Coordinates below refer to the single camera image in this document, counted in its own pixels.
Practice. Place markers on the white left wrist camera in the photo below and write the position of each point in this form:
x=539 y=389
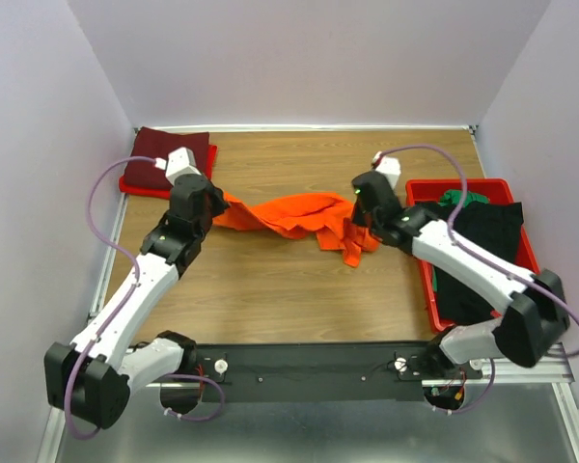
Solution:
x=178 y=163

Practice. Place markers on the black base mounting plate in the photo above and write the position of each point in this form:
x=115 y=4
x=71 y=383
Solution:
x=311 y=372

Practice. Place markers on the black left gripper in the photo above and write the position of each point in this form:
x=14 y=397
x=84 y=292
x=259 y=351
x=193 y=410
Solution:
x=218 y=195

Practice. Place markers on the orange t-shirt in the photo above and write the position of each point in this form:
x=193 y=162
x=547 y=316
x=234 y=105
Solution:
x=326 y=216

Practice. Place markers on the black t-shirt in bin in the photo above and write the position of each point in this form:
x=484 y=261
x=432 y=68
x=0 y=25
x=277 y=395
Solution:
x=497 y=229

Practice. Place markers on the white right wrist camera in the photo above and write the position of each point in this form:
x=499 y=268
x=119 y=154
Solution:
x=387 y=166

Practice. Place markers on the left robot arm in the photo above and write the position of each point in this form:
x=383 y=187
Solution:
x=93 y=377

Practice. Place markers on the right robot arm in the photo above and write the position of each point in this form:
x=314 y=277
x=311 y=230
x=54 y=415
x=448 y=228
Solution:
x=531 y=315

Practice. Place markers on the green t-shirt in bin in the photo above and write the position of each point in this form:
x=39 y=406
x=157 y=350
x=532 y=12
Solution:
x=454 y=196

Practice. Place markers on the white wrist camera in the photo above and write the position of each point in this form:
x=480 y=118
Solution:
x=178 y=163
x=387 y=166

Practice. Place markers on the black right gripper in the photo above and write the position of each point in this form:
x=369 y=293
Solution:
x=356 y=216

